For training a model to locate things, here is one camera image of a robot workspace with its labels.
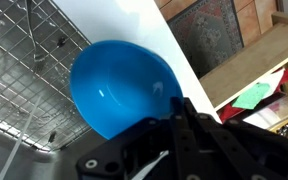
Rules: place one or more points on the stainless steel sink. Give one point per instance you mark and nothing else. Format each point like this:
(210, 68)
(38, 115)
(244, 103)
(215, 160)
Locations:
(50, 163)

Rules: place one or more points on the patterned dark floor rug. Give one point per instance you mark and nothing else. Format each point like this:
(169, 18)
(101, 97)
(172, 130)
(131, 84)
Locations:
(207, 36)

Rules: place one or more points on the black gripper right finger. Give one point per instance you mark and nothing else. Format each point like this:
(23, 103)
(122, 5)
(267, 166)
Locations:
(237, 153)

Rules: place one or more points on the blue plastic bowl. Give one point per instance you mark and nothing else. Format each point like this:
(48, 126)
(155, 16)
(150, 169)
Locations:
(117, 86)

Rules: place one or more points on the white paper package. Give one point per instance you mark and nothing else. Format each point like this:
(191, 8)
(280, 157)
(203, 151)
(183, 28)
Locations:
(272, 80)

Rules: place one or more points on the red cloth item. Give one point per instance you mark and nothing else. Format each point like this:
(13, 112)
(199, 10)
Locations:
(229, 111)

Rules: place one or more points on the green sponge cloth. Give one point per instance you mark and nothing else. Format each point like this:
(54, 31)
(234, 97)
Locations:
(252, 96)

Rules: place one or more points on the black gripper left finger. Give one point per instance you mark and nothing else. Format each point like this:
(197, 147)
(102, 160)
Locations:
(144, 150)

